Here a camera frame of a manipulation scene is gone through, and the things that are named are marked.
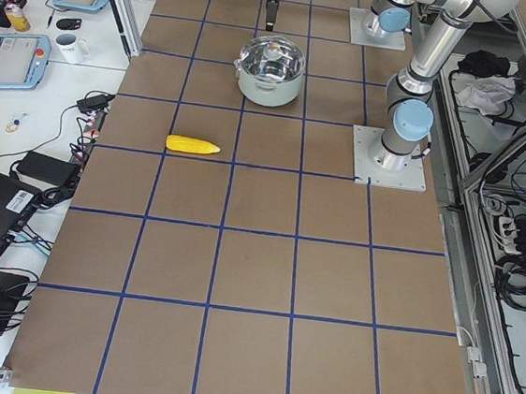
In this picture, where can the glass pot lid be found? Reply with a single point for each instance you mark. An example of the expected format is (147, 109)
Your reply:
(274, 59)

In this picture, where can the yellow corn cob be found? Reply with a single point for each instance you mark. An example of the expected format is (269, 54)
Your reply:
(183, 144)

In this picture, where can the white steel cooking pot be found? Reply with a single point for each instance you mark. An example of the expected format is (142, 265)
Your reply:
(268, 94)

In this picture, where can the white mug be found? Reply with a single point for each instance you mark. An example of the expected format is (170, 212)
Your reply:
(74, 49)

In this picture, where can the black power adapter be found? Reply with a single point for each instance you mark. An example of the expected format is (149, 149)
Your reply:
(94, 103)

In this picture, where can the yellow bottle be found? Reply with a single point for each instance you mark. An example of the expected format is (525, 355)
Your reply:
(16, 17)

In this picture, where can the black white cloth pile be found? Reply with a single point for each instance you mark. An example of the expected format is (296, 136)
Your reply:
(491, 88)

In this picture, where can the near blue teach pendant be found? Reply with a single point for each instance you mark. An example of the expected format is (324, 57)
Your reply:
(23, 60)

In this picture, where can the black power brick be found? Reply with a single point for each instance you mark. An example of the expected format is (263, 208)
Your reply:
(47, 169)

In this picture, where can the aluminium frame post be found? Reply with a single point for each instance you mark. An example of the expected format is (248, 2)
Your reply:
(127, 26)

